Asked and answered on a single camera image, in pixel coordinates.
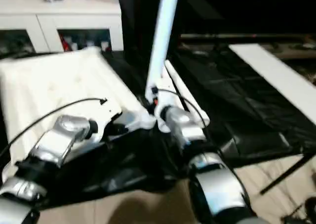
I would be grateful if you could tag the white plastic table top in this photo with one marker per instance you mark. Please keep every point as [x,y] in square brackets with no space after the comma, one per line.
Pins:
[49,85]

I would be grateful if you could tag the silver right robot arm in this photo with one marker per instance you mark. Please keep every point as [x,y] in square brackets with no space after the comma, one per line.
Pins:
[217,184]

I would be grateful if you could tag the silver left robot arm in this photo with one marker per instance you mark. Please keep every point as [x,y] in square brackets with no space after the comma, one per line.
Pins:
[61,137]

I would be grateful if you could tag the black case with gold label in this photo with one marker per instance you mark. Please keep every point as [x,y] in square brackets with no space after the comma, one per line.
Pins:
[138,23]

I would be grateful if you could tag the black mat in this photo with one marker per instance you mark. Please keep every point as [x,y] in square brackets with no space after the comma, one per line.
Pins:
[234,98]

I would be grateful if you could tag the red white small bottle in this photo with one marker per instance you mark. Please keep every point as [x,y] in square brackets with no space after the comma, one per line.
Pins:
[65,43]

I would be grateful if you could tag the black long bar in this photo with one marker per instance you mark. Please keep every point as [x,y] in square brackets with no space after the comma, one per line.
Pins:
[247,36]

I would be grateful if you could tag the white cabinet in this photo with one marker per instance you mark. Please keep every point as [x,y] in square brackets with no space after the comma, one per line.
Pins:
[74,9]

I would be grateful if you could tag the white flat sheet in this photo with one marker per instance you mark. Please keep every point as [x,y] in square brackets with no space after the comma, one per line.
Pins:
[276,73]

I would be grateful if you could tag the black stand leg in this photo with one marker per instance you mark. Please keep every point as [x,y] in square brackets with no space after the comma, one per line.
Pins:
[286,174]

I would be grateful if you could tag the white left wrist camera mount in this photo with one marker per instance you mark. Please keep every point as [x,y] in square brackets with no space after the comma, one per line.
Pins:
[108,115]

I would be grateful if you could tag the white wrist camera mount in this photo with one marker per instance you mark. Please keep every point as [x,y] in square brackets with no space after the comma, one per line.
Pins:
[165,95]
[108,115]

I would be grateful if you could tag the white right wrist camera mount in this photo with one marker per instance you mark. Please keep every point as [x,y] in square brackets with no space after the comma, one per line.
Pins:
[165,95]

